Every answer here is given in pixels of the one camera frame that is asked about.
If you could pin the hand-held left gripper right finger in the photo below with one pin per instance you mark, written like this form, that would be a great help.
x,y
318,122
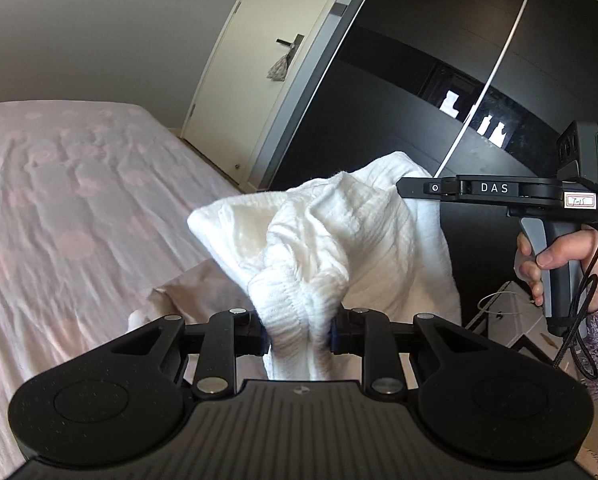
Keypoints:
x,y
341,335

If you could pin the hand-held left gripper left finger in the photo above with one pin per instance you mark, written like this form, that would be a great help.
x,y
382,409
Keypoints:
x,y
251,332

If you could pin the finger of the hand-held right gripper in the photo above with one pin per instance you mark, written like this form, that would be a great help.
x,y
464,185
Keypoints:
x,y
429,187

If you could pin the white muslin garment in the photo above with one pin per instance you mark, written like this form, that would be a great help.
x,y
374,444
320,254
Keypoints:
x,y
329,230

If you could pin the person's right hand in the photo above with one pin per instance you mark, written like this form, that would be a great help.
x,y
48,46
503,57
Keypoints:
x,y
564,252

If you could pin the black wardrobe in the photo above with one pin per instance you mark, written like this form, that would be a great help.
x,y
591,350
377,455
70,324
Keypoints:
x,y
404,60

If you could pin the patterned cloth pouch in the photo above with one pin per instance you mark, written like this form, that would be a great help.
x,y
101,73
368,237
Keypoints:
x,y
279,67

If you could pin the bed with pink dotted sheet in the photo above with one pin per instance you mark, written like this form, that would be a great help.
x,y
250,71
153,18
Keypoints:
x,y
79,210

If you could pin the cream door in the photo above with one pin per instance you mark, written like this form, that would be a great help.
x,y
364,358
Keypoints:
x,y
239,85

